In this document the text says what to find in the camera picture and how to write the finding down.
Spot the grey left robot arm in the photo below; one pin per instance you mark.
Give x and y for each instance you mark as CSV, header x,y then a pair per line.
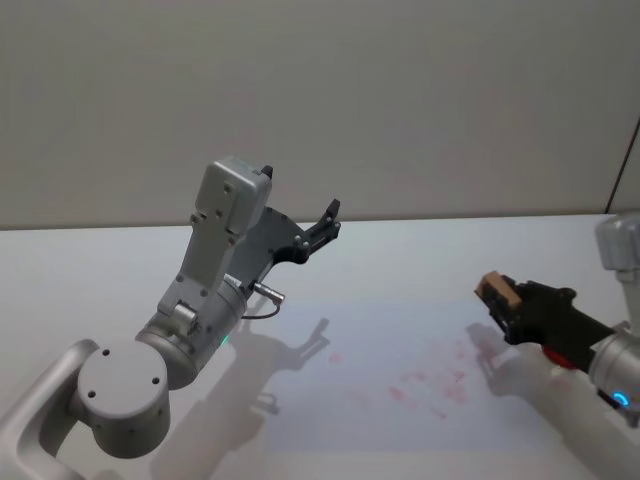
x,y
125,380

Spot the wooden block eraser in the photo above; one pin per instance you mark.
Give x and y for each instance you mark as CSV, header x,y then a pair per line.
x,y
500,290

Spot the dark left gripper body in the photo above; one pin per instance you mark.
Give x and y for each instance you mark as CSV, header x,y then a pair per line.
x,y
267,235

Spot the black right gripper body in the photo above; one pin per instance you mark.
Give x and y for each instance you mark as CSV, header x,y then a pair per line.
x,y
555,320

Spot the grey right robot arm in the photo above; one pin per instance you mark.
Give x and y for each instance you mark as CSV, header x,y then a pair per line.
x,y
617,355

